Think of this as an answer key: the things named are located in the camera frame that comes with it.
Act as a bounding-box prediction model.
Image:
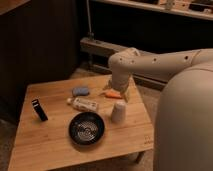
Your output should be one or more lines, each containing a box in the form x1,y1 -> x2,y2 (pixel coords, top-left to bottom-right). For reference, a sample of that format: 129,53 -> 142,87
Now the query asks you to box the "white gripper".
103,76 -> 130,103

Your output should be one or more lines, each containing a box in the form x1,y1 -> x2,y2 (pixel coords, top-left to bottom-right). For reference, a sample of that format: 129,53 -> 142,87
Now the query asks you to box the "white ceramic cup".
111,101 -> 126,123

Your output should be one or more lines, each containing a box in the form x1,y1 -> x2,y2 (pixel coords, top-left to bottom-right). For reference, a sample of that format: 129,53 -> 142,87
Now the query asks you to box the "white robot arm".
108,48 -> 213,171

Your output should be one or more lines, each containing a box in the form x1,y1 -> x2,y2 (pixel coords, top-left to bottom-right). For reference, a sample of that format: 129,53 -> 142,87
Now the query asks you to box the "blue eraser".
72,87 -> 90,97

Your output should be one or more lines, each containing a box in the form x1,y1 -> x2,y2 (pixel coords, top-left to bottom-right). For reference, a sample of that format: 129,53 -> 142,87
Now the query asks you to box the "orange carrot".
105,91 -> 122,99

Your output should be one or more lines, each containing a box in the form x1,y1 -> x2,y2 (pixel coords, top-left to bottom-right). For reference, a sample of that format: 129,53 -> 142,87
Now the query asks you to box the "white plastic bottle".
67,97 -> 98,112

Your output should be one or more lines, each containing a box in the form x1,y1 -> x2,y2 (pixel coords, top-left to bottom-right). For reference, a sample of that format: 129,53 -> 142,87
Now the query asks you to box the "grey baseboard beam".
80,37 -> 174,81

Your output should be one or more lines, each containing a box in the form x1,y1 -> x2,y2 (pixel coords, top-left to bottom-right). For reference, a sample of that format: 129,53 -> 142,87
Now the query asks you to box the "black round bowl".
68,112 -> 105,145

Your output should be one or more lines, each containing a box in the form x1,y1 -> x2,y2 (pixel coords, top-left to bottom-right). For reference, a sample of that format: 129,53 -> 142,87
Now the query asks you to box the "metal pole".
86,0 -> 94,40

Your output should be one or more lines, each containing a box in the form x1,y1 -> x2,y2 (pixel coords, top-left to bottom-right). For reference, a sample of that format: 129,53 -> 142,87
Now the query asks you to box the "wooden table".
7,73 -> 155,171

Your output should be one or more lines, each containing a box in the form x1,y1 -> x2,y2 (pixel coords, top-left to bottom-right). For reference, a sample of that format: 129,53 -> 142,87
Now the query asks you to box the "black stapler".
32,99 -> 48,121

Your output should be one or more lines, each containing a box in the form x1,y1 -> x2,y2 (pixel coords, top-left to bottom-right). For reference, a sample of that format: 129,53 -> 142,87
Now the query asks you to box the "wooden shelf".
93,0 -> 213,21

